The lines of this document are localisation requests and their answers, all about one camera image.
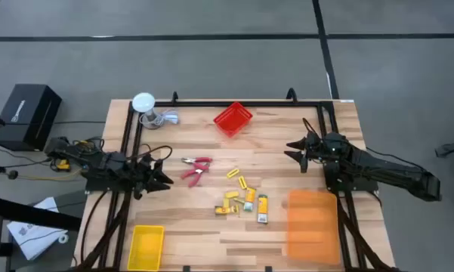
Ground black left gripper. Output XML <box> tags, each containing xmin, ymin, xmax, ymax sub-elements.
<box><xmin>134</xmin><ymin>153</ymin><xmax>174</xmax><ymax>200</ymax></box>

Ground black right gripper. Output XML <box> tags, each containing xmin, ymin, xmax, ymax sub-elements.
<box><xmin>283</xmin><ymin>130</ymin><xmax>326</xmax><ymax>174</ymax></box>

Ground yellow green crayon box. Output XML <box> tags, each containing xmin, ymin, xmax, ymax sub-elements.
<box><xmin>257</xmin><ymin>193</ymin><xmax>270</xmax><ymax>225</ymax></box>
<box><xmin>214</xmin><ymin>205</ymin><xmax>240</xmax><ymax>216</ymax></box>
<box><xmin>243</xmin><ymin>186</ymin><xmax>258</xmax><ymax>212</ymax></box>

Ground yellow plastic bin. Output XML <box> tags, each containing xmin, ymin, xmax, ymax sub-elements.
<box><xmin>127</xmin><ymin>224</ymin><xmax>165</xmax><ymax>272</ymax></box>

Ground red plastic mesh basket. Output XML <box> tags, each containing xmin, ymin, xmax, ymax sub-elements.
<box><xmin>213</xmin><ymin>101</ymin><xmax>254</xmax><ymax>138</ymax></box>

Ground orange plastic tray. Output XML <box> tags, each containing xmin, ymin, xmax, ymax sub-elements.
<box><xmin>286</xmin><ymin>189</ymin><xmax>341</xmax><ymax>265</ymax></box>

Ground white mushroom lamp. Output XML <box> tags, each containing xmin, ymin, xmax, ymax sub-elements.
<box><xmin>131</xmin><ymin>92</ymin><xmax>156</xmax><ymax>128</ymax></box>

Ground black side table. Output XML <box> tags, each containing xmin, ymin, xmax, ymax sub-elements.
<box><xmin>0</xmin><ymin>190</ymin><xmax>86</xmax><ymax>272</ymax></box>

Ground white printed paper sheets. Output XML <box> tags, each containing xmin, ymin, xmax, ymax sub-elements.
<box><xmin>6</xmin><ymin>196</ymin><xmax>69</xmax><ymax>261</ymax></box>

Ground black cardboard box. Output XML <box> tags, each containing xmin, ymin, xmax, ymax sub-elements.
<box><xmin>0</xmin><ymin>83</ymin><xmax>63</xmax><ymax>152</ymax></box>

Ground grey chair base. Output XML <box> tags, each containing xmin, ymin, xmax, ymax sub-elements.
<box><xmin>434</xmin><ymin>136</ymin><xmax>454</xmax><ymax>159</ymax></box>

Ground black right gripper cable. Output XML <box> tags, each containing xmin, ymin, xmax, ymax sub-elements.
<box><xmin>303</xmin><ymin>117</ymin><xmax>320</xmax><ymax>138</ymax></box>

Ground black aluminium table frame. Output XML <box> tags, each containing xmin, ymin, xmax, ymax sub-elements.
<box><xmin>75</xmin><ymin>87</ymin><xmax>400</xmax><ymax>272</ymax></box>

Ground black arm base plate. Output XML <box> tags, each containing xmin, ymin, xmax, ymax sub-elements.
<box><xmin>323</xmin><ymin>161</ymin><xmax>379</xmax><ymax>193</ymax></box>
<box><xmin>85</xmin><ymin>162</ymin><xmax>141</xmax><ymax>193</ymax></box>

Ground white coiled lamp cable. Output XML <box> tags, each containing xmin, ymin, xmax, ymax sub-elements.
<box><xmin>138</xmin><ymin>108</ymin><xmax>181</xmax><ymax>130</ymax></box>

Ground yellow floor cable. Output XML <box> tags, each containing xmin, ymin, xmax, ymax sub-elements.
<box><xmin>17</xmin><ymin>168</ymin><xmax>82</xmax><ymax>182</ymax></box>

